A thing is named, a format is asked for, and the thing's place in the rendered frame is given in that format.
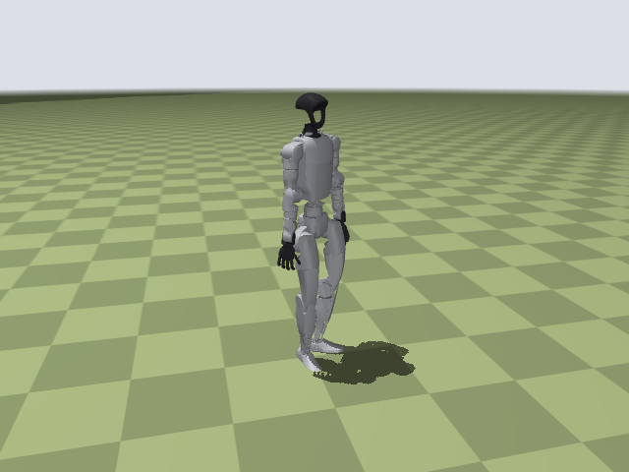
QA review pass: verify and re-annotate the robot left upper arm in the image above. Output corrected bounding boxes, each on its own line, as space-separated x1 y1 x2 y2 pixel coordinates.
329 135 345 188

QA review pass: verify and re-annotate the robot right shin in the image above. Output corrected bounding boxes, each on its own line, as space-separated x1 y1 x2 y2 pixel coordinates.
295 294 316 355

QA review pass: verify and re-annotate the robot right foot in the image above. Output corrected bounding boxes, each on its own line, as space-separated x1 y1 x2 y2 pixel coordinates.
296 347 322 372

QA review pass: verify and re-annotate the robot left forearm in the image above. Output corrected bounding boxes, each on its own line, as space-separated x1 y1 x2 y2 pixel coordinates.
330 183 346 220

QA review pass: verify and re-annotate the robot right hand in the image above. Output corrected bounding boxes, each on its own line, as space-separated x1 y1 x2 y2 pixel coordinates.
277 233 301 270

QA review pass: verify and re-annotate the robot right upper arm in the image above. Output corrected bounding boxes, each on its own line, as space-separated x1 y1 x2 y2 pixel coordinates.
281 142 303 203

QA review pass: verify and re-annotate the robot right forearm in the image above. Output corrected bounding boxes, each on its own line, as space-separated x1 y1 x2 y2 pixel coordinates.
282 189 298 243

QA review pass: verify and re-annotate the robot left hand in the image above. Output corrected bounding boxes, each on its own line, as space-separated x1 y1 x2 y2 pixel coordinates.
334 211 350 245

